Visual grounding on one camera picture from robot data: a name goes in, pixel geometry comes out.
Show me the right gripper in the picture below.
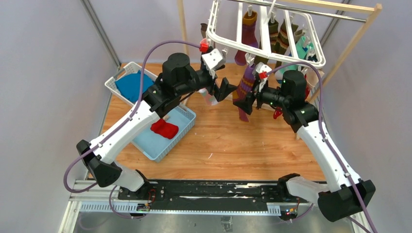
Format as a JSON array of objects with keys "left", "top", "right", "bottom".
[{"left": 233, "top": 78, "right": 289, "bottom": 115}]

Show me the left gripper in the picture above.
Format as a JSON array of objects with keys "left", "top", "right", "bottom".
[{"left": 176, "top": 68, "right": 238, "bottom": 102}]

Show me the pink patterned sock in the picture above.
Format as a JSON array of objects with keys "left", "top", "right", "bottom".
[{"left": 198, "top": 39, "right": 221, "bottom": 107}]

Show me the purple striped sock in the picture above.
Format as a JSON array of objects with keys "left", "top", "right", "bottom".
[{"left": 232, "top": 65, "right": 255, "bottom": 103}]

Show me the white clip sock hanger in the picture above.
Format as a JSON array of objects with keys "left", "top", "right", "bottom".
[{"left": 206, "top": 0, "right": 326, "bottom": 69}]

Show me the red and cream sock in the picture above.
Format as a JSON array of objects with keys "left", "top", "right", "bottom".
[{"left": 150, "top": 118, "right": 179, "bottom": 139}]

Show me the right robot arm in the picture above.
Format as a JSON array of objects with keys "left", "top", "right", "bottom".
[{"left": 234, "top": 70, "right": 376, "bottom": 222}]

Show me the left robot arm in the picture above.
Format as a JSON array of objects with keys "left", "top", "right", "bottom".
[{"left": 76, "top": 49, "right": 236, "bottom": 200}]

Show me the red patterned sock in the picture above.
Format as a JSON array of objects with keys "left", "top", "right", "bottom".
[{"left": 273, "top": 84, "right": 312, "bottom": 121}]

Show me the maroon striped sock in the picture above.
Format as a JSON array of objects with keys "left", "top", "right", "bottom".
[{"left": 235, "top": 10, "right": 258, "bottom": 66}]

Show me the olive striped sock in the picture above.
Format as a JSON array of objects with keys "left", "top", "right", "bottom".
[{"left": 254, "top": 20, "right": 299, "bottom": 65}]

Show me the teal and white sock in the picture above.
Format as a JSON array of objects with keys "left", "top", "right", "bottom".
[{"left": 275, "top": 36, "right": 318, "bottom": 84}]

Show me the light blue plastic basket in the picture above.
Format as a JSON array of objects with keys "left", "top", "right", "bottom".
[{"left": 131, "top": 104, "right": 197, "bottom": 163}]

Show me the blue cloth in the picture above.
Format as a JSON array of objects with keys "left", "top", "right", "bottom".
[{"left": 115, "top": 70, "right": 141, "bottom": 104}]

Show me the white plastic basket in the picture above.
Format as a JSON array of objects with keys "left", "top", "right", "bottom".
[{"left": 104, "top": 62, "right": 141, "bottom": 107}]

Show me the wooden drying rack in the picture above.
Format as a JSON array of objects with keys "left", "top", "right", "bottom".
[{"left": 176, "top": 0, "right": 383, "bottom": 141}]

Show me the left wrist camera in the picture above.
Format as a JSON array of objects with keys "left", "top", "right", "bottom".
[{"left": 201, "top": 48, "right": 227, "bottom": 78}]

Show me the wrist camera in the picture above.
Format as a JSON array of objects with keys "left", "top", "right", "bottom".
[
  {"left": 201, "top": 48, "right": 227, "bottom": 78},
  {"left": 254, "top": 62, "right": 272, "bottom": 92}
]

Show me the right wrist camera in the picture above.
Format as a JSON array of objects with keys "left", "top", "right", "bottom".
[{"left": 254, "top": 62, "right": 272, "bottom": 92}]

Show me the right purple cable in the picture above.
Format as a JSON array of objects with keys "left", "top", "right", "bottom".
[{"left": 258, "top": 61, "right": 378, "bottom": 233}]

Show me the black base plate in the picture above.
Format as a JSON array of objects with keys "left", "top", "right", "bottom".
[{"left": 116, "top": 180, "right": 309, "bottom": 216}]

